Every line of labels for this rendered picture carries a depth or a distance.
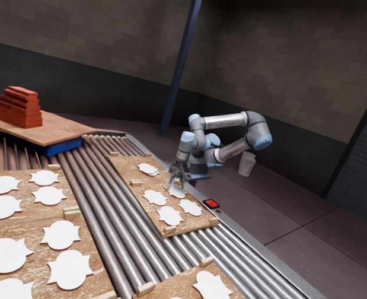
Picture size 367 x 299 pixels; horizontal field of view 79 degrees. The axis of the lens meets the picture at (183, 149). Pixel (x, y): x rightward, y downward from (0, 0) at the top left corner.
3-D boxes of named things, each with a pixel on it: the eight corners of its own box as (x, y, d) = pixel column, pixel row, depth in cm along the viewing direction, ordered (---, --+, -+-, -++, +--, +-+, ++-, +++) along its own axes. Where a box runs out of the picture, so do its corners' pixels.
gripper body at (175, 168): (177, 172, 138) (182, 155, 135) (185, 179, 132) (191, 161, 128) (167, 172, 133) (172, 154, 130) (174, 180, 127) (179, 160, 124)
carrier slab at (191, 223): (178, 184, 147) (178, 182, 146) (219, 225, 116) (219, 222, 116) (127, 188, 126) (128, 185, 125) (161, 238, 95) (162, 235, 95)
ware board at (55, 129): (41, 112, 177) (41, 110, 176) (96, 131, 170) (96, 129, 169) (-30, 118, 130) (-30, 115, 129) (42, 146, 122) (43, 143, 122)
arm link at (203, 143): (208, 130, 135) (194, 128, 128) (212, 147, 131) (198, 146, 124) (200, 135, 140) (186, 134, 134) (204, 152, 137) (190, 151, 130)
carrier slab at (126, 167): (150, 158, 178) (151, 156, 177) (177, 184, 147) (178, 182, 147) (107, 157, 157) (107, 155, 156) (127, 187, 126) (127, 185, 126)
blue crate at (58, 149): (46, 132, 167) (47, 120, 164) (82, 146, 163) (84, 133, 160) (6, 140, 138) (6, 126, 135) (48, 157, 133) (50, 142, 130)
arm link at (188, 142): (199, 136, 124) (187, 134, 119) (194, 153, 127) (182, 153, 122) (191, 131, 130) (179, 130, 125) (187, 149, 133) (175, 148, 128)
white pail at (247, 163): (233, 171, 488) (239, 155, 477) (241, 169, 509) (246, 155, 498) (245, 177, 469) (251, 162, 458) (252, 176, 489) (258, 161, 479)
